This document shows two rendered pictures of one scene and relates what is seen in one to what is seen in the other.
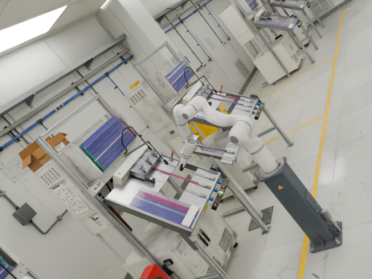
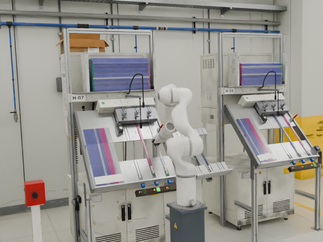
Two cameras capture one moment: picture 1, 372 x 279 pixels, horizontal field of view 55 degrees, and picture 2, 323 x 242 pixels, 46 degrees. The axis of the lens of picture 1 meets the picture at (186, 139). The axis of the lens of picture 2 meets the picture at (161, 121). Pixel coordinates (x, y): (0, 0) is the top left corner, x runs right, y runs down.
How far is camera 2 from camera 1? 1.32 m
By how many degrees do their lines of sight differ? 28
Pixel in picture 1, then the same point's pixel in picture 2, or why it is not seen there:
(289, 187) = (180, 233)
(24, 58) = not seen: outside the picture
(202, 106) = (180, 100)
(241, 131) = (175, 146)
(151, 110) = (210, 84)
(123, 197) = (87, 122)
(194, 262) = (96, 219)
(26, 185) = not seen: hidden behind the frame
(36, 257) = (46, 120)
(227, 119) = (182, 127)
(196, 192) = (140, 170)
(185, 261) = not seen: hidden behind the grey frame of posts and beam
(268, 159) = (182, 192)
